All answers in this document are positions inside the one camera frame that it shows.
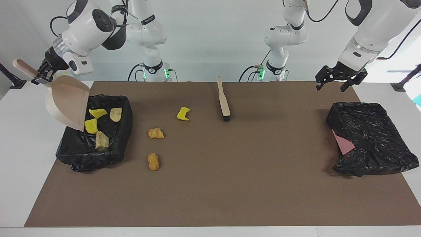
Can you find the black bag lined bin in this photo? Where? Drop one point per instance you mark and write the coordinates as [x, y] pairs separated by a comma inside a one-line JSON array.
[[111, 148]]

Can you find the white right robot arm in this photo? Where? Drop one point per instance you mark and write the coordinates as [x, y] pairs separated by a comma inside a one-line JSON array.
[[85, 29]]

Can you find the black stand leg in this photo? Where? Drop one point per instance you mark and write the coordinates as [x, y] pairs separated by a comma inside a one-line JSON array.
[[399, 86], [14, 83]]

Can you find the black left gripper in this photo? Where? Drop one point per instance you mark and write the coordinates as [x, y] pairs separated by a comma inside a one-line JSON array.
[[342, 74]]

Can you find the beige hand brush black bristles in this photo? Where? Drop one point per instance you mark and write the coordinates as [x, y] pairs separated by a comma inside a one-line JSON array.
[[224, 98]]

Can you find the pale toast bread piece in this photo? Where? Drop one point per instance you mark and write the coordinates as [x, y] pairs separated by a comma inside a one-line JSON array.
[[102, 141]]

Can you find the orange striped croissant piece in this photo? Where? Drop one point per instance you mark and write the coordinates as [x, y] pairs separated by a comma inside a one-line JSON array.
[[155, 133]]

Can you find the teal object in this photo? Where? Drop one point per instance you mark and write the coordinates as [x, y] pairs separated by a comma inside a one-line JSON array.
[[418, 100]]

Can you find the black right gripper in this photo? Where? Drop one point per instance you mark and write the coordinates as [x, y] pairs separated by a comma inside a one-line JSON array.
[[51, 64]]

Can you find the brown table mat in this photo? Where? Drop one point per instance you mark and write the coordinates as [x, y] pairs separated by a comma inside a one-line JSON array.
[[210, 197]]

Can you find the brown bread roll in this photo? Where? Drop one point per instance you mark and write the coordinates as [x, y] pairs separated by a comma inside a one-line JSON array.
[[153, 162]]

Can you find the white cardboard box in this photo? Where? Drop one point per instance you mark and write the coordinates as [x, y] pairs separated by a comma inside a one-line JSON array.
[[59, 76]]

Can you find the yellow notched sponge piece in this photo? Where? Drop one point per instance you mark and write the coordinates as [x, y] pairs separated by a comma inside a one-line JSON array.
[[183, 114]]

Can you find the pink bin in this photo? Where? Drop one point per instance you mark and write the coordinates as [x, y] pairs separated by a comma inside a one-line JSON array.
[[343, 144]]

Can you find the beige plastic dustpan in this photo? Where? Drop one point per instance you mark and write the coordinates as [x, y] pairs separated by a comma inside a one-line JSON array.
[[69, 102]]

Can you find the yellow sponge with green side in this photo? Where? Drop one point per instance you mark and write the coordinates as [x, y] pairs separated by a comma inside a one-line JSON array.
[[98, 113]]

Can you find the black bag over pink bin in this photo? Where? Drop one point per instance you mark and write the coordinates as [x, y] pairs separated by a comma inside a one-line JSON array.
[[375, 138]]

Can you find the small croissant piece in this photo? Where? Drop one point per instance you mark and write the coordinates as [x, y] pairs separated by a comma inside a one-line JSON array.
[[115, 114]]

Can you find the yellow sponge chunk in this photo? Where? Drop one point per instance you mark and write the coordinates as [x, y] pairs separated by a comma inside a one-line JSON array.
[[91, 126]]

